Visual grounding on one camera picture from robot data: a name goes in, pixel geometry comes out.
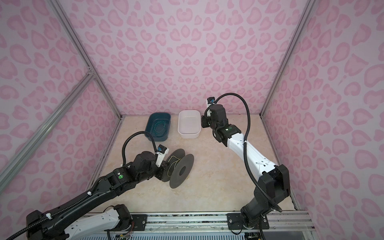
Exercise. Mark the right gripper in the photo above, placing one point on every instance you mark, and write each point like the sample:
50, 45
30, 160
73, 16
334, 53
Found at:
204, 123

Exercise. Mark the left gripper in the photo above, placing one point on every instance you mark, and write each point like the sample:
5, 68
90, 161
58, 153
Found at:
161, 174

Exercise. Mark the dark grey cable spool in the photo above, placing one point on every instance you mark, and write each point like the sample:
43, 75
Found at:
179, 165

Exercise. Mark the white plastic tray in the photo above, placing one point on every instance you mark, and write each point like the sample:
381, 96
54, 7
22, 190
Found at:
189, 124

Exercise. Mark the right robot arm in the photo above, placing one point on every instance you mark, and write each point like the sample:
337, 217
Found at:
273, 180

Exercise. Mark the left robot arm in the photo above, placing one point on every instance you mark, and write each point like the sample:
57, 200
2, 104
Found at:
51, 224

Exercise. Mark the dark teal plastic bin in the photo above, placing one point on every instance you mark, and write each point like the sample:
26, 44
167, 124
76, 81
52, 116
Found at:
158, 126

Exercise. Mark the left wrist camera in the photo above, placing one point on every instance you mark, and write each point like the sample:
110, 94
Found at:
162, 151

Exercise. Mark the diagonal aluminium frame strut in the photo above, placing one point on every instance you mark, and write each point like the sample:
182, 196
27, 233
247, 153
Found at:
18, 161

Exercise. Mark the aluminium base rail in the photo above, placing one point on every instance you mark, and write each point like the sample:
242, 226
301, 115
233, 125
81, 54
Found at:
287, 223

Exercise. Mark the right aluminium frame strut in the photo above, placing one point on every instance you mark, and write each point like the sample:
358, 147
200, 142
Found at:
310, 7

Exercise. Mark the left aluminium frame strut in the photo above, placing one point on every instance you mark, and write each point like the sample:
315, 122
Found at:
79, 46

